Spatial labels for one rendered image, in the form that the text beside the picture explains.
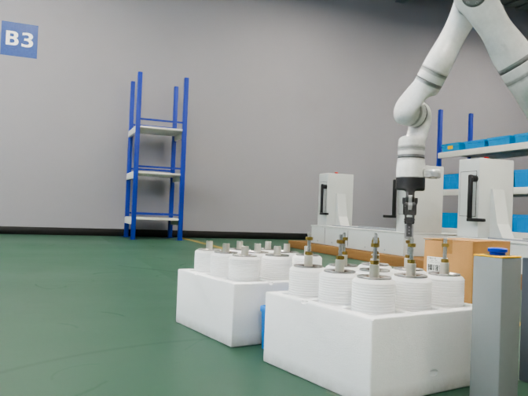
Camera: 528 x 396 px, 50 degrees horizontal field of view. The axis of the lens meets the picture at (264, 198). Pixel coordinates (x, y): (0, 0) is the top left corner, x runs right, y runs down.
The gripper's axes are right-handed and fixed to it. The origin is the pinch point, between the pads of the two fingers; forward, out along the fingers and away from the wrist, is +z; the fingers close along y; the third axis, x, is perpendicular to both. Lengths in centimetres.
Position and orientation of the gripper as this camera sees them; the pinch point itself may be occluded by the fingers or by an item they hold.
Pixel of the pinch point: (408, 231)
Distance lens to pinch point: 152.6
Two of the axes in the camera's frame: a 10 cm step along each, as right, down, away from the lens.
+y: -2.3, -0.3, -9.7
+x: 9.7, 0.3, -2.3
